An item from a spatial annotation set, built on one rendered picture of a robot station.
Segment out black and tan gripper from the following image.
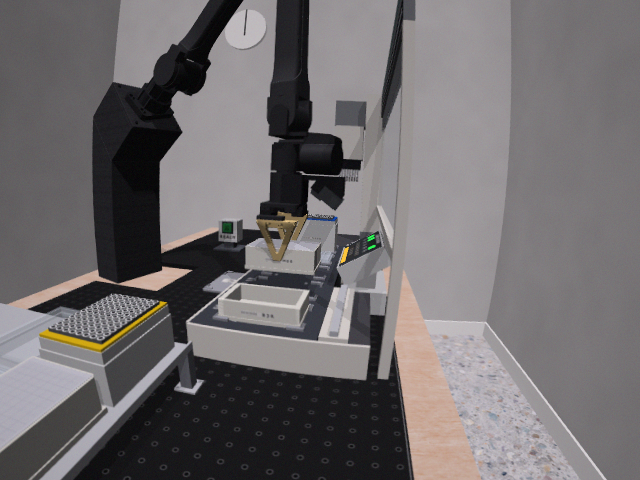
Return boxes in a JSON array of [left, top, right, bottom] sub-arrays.
[[256, 171, 308, 261]]

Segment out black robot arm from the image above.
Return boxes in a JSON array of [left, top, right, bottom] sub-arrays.
[[124, 0, 345, 210]]

